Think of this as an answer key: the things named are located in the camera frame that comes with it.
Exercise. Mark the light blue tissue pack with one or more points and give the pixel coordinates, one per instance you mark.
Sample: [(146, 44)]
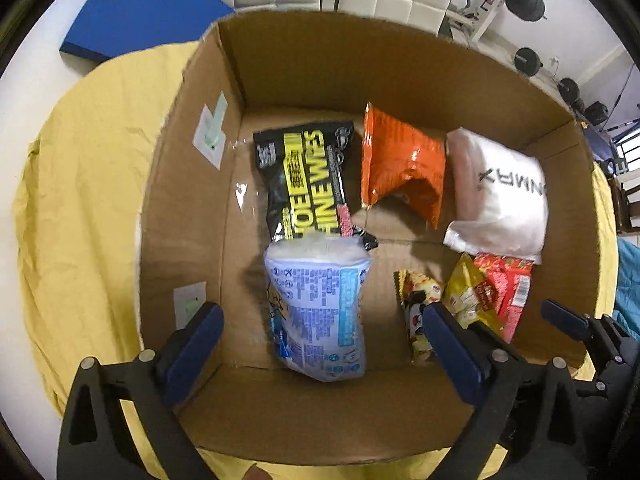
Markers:
[(314, 289)]

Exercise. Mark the white pillow pack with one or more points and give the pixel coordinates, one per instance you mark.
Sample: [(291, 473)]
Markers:
[(500, 196)]

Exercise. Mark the blue blanket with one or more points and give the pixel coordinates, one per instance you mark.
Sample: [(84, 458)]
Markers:
[(627, 297)]

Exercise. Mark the red noodle packet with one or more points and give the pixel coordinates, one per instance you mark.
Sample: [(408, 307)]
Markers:
[(510, 278)]

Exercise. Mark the black weight plate on floor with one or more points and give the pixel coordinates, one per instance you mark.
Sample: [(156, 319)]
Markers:
[(527, 62)]

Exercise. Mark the blue foam mat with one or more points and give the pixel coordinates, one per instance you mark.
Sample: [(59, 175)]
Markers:
[(105, 29)]

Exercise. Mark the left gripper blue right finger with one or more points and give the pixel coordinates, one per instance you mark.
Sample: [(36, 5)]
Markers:
[(457, 354)]

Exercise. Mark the open cardboard box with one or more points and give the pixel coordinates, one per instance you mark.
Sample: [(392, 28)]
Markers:
[(204, 221)]

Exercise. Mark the yellow tablecloth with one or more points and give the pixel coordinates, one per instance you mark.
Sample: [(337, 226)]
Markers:
[(76, 210)]

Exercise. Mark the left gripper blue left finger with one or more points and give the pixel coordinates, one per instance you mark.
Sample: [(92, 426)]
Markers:
[(95, 440)]

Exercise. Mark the black shoe wipes pack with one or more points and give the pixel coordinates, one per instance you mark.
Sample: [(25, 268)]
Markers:
[(302, 168)]

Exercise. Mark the orange snack bag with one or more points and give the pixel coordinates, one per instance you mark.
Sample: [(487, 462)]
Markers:
[(400, 160)]

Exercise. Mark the yellow snack bag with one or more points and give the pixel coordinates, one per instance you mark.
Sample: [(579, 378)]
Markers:
[(467, 295)]

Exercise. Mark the white barbell rack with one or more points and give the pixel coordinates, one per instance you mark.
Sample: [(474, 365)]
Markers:
[(471, 19)]

